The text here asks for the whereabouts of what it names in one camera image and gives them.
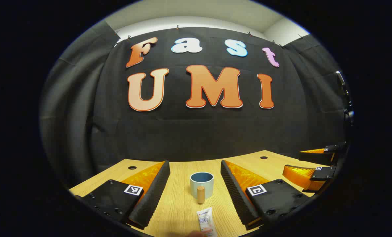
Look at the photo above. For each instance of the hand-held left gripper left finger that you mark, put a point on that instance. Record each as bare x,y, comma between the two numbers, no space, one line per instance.
153,197

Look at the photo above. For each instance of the black backdrop cloth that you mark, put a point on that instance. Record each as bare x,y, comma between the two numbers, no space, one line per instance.
199,131

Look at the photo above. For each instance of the wooden desktop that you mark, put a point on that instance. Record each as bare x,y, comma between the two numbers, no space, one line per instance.
182,210

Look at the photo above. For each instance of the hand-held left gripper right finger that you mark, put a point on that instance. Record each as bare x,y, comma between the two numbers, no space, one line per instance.
237,197

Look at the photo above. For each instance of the white toothpaste tube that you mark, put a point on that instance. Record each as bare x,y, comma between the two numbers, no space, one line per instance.
205,220

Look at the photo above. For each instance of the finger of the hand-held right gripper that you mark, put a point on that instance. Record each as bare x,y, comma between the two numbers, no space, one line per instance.
334,156
298,176

